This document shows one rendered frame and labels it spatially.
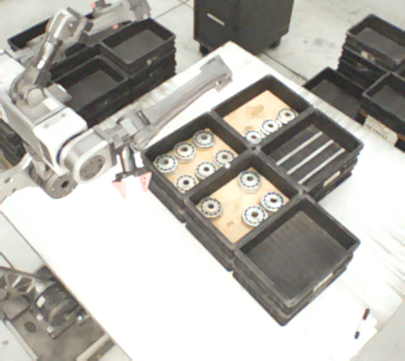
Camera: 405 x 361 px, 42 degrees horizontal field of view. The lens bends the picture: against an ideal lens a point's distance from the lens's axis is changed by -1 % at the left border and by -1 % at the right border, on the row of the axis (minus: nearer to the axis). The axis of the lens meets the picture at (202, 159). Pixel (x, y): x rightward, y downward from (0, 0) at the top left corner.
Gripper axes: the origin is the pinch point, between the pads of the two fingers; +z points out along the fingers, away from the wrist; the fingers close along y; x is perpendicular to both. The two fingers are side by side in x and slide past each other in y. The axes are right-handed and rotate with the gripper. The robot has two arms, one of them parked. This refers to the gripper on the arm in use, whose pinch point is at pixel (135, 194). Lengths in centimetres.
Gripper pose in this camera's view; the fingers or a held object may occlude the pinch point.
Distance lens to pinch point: 199.9
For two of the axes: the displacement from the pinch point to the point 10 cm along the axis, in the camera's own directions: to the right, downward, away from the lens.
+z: 1.8, 9.7, 1.8
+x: -6.8, -0.1, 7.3
